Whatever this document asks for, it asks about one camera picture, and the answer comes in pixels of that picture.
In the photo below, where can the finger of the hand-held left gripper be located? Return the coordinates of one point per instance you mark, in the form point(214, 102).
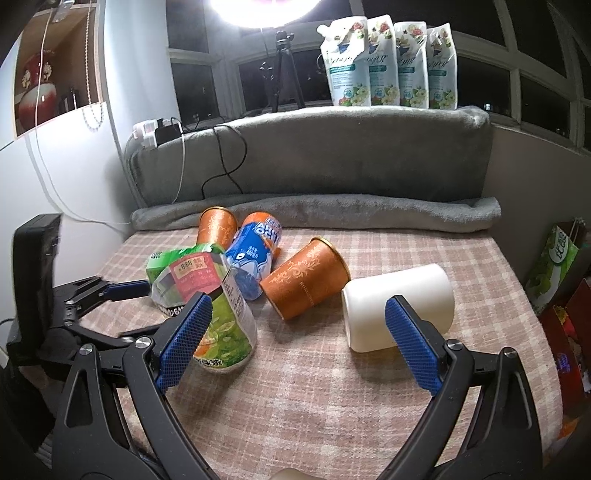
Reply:
point(125, 290)
point(147, 331)

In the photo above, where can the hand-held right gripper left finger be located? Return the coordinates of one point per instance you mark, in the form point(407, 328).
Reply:
point(184, 341)

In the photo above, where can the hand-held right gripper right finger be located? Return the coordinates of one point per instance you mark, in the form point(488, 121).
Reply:
point(413, 346)

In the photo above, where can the white cup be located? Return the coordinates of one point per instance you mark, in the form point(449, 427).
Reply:
point(406, 286)

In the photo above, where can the orange patterned paper cup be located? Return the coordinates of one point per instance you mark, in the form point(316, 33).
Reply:
point(300, 281)
point(216, 228)

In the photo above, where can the green label plastic bottle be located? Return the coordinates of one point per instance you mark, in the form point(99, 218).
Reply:
point(233, 332)

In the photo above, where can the plaid blanket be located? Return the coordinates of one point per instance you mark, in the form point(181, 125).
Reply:
point(323, 397)

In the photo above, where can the blue and orange drink bottle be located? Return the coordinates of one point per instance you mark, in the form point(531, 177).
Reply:
point(251, 249)

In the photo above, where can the rolled grey blanket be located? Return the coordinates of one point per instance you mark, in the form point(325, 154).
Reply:
point(369, 212)

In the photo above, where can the green paper packet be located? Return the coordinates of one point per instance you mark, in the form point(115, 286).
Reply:
point(551, 267)

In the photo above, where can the white power strip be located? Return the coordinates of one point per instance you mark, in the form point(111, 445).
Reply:
point(144, 131)

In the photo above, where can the red box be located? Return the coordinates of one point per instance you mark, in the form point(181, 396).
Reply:
point(572, 323)

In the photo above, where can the black charger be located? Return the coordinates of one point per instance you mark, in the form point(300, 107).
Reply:
point(167, 133)

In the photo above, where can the red and white vase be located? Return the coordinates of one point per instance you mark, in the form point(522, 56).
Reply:
point(34, 99)

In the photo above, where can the grey fleece blanket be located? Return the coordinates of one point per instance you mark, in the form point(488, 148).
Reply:
point(346, 152)

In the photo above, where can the black tripod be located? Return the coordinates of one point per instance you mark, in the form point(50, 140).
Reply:
point(282, 69)

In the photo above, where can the floral refill pouch with spout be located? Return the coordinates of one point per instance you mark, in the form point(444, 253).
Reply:
point(346, 64)

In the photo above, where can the round bright lamp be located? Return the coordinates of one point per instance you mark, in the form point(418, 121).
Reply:
point(263, 11)

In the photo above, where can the wooden wall shelf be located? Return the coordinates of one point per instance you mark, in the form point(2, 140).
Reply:
point(78, 50)

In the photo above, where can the white window frame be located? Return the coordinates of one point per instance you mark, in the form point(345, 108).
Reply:
point(198, 56)

